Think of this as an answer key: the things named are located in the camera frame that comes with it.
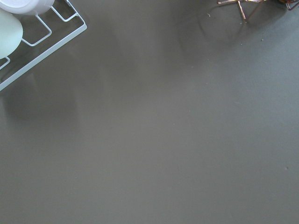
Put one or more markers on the white plastic cup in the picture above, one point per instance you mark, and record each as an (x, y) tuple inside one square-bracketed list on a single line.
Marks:
[(26, 7)]

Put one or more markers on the white wire cup rack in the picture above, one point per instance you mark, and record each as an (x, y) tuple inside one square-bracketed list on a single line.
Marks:
[(43, 34)]

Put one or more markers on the copper wire bottle rack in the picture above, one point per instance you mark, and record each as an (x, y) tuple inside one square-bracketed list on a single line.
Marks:
[(288, 4)]

